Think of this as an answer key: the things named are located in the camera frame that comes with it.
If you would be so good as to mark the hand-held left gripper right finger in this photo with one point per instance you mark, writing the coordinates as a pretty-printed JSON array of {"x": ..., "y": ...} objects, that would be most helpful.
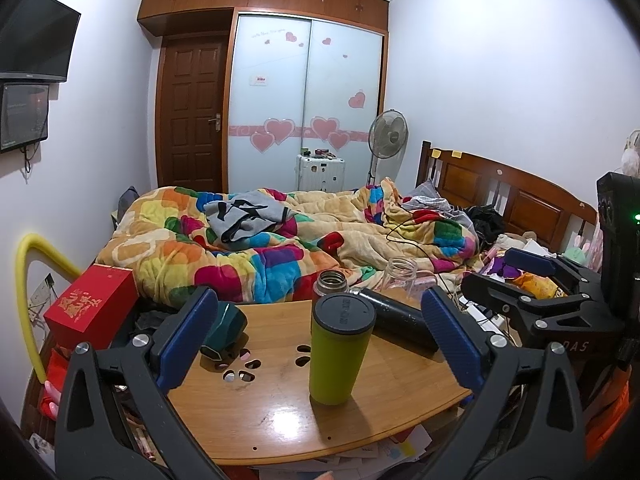
[{"x": 452, "y": 335}]

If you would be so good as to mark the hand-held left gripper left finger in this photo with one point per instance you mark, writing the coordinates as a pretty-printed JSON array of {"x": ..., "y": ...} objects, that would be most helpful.
[{"x": 187, "y": 332}]

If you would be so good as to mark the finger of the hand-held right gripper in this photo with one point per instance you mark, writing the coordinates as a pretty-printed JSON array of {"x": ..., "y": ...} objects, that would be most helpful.
[
  {"x": 530, "y": 261},
  {"x": 500, "y": 297}
]

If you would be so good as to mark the green cup with dark lid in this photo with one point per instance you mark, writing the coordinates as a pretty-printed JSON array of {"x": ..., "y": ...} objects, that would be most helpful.
[{"x": 340, "y": 350}]

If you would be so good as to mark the white power strip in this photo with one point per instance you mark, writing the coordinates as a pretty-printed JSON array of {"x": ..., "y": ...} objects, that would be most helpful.
[{"x": 482, "y": 310}]

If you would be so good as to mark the dark green faceted mug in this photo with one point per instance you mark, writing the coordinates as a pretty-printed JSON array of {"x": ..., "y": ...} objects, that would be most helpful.
[{"x": 225, "y": 324}]

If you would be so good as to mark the black thermos flask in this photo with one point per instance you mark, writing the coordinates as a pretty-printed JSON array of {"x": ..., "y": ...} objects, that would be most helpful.
[{"x": 400, "y": 325}]

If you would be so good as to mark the black clothing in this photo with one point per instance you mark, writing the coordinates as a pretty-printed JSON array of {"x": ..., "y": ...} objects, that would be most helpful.
[{"x": 485, "y": 222}]

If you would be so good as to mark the wooden bed headboard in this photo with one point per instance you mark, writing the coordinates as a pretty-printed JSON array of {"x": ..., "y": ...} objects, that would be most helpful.
[{"x": 510, "y": 195}]

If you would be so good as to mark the clear plastic bottle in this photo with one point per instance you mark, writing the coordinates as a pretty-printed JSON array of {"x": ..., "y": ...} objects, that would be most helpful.
[{"x": 400, "y": 274}]

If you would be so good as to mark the red gift box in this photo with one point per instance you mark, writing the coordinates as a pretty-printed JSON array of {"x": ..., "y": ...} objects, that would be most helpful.
[{"x": 92, "y": 305}]

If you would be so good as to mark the colourful patchwork blanket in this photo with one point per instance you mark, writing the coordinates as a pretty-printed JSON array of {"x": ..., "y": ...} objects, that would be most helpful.
[{"x": 280, "y": 245}]

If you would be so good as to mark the grey and black garment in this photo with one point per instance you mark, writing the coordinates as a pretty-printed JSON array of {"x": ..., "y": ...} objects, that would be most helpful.
[{"x": 245, "y": 215}]

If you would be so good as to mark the small open brown flask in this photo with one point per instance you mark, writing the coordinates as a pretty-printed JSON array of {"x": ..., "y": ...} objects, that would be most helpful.
[{"x": 330, "y": 285}]

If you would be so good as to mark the pile of papers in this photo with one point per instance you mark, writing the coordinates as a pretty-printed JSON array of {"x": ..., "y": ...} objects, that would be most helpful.
[{"x": 370, "y": 457}]

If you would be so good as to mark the yellow foam tube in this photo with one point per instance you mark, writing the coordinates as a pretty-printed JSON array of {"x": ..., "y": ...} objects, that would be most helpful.
[{"x": 25, "y": 290}]

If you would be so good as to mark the standing electric fan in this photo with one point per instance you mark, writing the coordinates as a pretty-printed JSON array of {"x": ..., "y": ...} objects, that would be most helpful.
[{"x": 387, "y": 135}]

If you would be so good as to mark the white suitcase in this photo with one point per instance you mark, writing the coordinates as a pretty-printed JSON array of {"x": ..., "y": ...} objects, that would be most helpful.
[{"x": 320, "y": 172}]

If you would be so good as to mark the brown wooden door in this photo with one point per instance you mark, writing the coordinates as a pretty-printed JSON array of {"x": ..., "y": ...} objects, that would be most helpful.
[{"x": 190, "y": 110}]

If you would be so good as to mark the wardrobe with heart stickers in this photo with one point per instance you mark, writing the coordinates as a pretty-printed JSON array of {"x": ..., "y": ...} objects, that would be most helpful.
[{"x": 300, "y": 95}]

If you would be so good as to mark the small wall screen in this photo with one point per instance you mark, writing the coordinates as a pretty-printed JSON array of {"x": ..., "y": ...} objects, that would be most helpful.
[{"x": 22, "y": 115}]

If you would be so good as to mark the black wall television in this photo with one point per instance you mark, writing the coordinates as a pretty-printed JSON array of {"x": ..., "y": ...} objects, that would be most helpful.
[{"x": 35, "y": 40}]

